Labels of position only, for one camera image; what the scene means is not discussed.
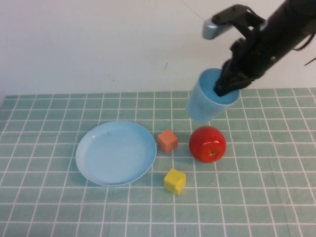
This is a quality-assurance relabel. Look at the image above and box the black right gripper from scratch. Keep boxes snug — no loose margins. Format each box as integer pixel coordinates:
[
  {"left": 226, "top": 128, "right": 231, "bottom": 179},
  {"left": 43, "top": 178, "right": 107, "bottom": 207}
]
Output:
[{"left": 213, "top": 21, "right": 293, "bottom": 97}]

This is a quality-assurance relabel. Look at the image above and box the light blue plastic cup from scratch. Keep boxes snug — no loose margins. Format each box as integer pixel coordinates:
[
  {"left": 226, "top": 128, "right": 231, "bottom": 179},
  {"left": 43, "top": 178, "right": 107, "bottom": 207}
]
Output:
[{"left": 186, "top": 68, "right": 242, "bottom": 124}]

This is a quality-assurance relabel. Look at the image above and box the light blue plate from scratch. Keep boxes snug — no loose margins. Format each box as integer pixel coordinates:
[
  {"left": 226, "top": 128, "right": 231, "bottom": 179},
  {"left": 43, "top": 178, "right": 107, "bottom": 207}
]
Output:
[{"left": 75, "top": 120, "right": 158, "bottom": 187}]

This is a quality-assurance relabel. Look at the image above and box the red apple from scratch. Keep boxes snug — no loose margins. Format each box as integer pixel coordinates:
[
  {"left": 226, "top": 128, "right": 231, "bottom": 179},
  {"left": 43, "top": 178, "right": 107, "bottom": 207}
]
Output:
[{"left": 189, "top": 125, "right": 227, "bottom": 163}]

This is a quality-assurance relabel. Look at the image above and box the orange cube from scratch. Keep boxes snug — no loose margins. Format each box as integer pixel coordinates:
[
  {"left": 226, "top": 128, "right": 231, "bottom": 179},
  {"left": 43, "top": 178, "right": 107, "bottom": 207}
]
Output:
[{"left": 157, "top": 129, "right": 179, "bottom": 154}]

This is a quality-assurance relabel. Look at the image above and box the yellow cube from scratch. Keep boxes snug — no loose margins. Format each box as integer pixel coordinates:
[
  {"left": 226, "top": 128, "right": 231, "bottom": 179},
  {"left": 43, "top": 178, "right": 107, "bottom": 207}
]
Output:
[{"left": 163, "top": 168, "right": 187, "bottom": 196}]

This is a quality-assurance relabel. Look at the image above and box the green checked tablecloth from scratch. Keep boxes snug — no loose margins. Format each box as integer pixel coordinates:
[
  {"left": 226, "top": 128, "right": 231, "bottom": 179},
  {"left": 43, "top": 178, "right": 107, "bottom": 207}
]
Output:
[{"left": 0, "top": 88, "right": 316, "bottom": 237}]

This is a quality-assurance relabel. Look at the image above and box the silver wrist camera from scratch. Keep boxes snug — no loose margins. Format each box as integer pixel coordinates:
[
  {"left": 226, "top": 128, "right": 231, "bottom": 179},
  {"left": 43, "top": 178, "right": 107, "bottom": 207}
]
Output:
[{"left": 201, "top": 3, "right": 265, "bottom": 40}]

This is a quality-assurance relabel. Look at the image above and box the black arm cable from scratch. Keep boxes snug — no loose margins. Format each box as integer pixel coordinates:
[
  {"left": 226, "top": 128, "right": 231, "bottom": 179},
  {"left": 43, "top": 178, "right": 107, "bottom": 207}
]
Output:
[{"left": 292, "top": 33, "right": 316, "bottom": 67}]

